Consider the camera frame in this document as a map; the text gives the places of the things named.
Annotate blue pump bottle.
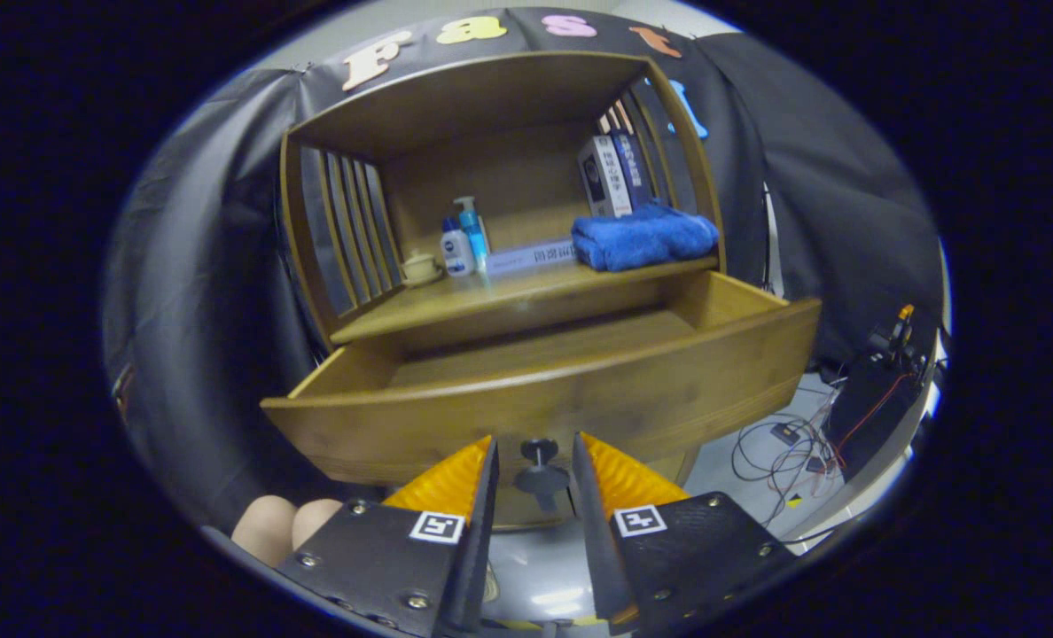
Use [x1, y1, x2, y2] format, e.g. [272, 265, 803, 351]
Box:
[454, 196, 490, 274]

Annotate black drawer knob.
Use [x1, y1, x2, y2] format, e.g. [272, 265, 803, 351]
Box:
[514, 438, 572, 513]

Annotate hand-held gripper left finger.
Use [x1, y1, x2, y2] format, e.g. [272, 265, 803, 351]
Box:
[277, 434, 501, 638]

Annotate wooden countertop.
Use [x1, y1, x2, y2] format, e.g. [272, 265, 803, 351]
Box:
[330, 255, 721, 345]

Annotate white upright book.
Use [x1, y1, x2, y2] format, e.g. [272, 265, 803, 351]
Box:
[578, 135, 634, 219]

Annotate wooden cabinet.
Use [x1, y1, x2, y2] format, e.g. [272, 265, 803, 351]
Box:
[278, 51, 729, 533]

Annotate cream lidded teacup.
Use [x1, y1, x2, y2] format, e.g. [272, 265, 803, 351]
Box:
[400, 253, 445, 287]

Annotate black equipment box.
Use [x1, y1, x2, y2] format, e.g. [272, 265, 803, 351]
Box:
[823, 354, 926, 479]

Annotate white book lying flat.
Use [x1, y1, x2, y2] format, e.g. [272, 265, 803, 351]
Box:
[484, 237, 578, 277]

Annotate person's left knee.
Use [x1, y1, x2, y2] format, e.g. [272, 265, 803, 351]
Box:
[231, 494, 299, 568]

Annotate white lotion bottle blue cap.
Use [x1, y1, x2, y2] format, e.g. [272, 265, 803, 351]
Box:
[441, 217, 476, 277]

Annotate person's right knee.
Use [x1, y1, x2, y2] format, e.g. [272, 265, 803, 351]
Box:
[292, 498, 346, 552]

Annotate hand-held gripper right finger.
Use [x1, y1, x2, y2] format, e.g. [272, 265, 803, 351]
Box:
[571, 432, 798, 635]

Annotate wooden drawer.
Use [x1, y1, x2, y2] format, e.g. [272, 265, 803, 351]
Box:
[261, 270, 822, 486]

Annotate blue folded towel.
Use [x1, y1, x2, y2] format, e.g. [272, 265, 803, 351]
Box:
[571, 204, 721, 272]

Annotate tangled floor cables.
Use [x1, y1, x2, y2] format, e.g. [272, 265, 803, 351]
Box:
[730, 377, 846, 528]

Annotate dark blue upright book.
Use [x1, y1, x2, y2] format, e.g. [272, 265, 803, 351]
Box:
[611, 130, 656, 212]

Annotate person's knee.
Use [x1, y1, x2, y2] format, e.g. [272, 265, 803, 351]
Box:
[292, 498, 346, 552]
[231, 494, 299, 568]

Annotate black orange tool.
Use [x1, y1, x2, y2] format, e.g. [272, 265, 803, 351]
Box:
[868, 304, 931, 377]

